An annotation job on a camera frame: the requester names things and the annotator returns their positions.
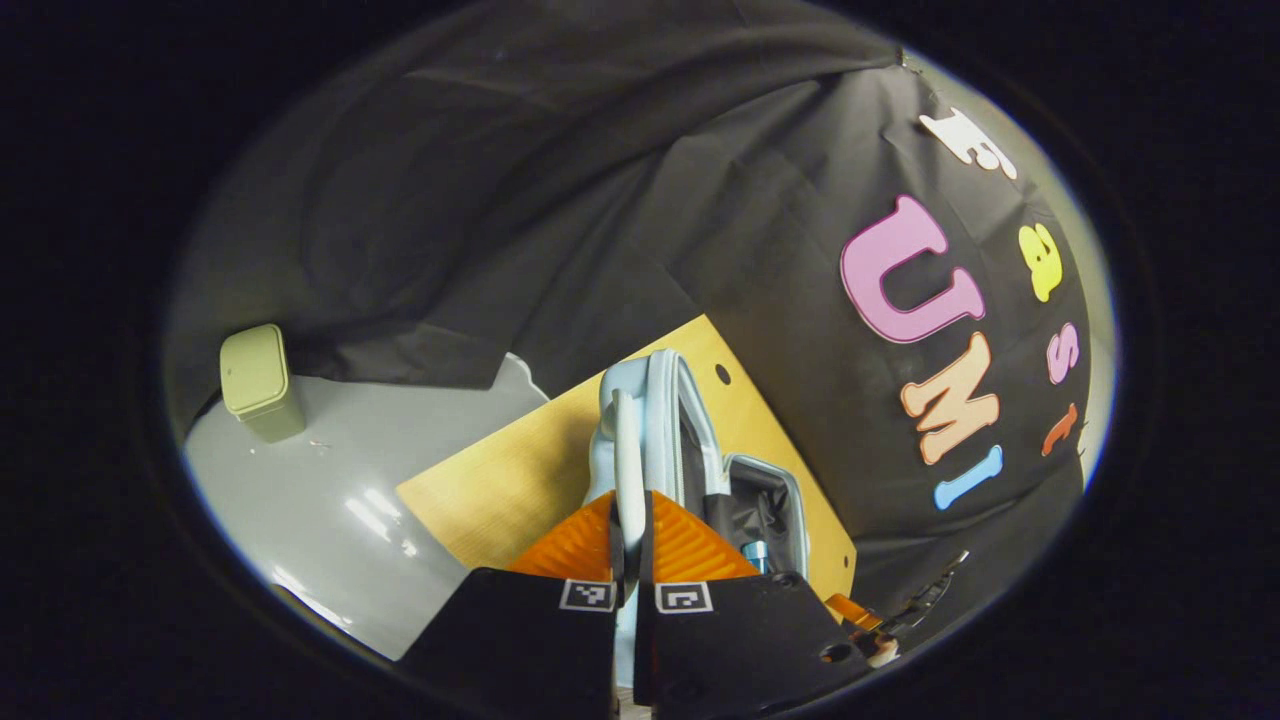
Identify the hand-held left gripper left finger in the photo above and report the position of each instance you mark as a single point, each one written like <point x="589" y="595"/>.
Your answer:
<point x="520" y="640"/>

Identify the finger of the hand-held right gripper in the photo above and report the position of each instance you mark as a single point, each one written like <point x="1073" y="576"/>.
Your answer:
<point x="850" y="610"/>

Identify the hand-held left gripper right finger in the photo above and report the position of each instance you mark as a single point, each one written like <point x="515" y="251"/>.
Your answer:
<point x="730" y="645"/>

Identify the silver squeeze tube blue cap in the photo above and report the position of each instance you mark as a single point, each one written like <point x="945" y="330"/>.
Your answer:
<point x="755" y="557"/>

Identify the light blue suitcase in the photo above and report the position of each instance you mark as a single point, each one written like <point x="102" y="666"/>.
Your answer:
<point x="660" y="420"/>

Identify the pale green trash bin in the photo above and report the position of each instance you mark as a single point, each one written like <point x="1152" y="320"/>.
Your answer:
<point x="260" y="380"/>

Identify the black backdrop cloth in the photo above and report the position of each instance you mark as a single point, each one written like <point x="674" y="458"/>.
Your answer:
<point x="550" y="200"/>

